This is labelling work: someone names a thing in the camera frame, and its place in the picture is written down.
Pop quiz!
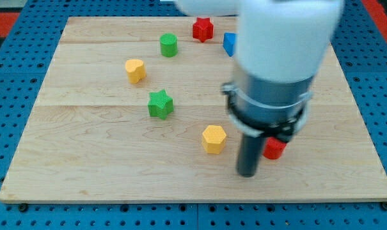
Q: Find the blue cube block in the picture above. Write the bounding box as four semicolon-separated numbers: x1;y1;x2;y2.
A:
223;33;236;57

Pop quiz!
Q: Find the red cylinder block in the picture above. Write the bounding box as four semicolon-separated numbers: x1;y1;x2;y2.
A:
263;137;287;160

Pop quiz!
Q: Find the yellow heart block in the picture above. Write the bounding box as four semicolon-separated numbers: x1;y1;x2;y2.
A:
125;59;146;84

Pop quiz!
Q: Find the green star block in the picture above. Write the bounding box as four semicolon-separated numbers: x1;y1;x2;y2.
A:
148;89;173;120

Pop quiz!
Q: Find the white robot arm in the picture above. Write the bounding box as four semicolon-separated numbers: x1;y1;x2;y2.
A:
176;0;344;177

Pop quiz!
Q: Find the red star block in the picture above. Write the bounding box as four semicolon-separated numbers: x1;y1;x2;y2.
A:
193;17;214;43

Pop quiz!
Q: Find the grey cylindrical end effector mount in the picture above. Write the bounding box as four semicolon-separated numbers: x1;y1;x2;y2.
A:
221;63;313;142

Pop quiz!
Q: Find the wooden board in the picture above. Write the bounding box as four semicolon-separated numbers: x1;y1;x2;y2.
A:
0;17;387;204

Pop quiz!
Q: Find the green cylinder block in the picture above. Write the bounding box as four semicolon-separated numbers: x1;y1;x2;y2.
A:
159;33;178;58

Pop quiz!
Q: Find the yellow hexagon block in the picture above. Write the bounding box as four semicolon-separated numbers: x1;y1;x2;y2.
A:
201;125;227;154

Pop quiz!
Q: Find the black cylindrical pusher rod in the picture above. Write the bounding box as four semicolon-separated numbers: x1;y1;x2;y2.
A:
236;134;266;178

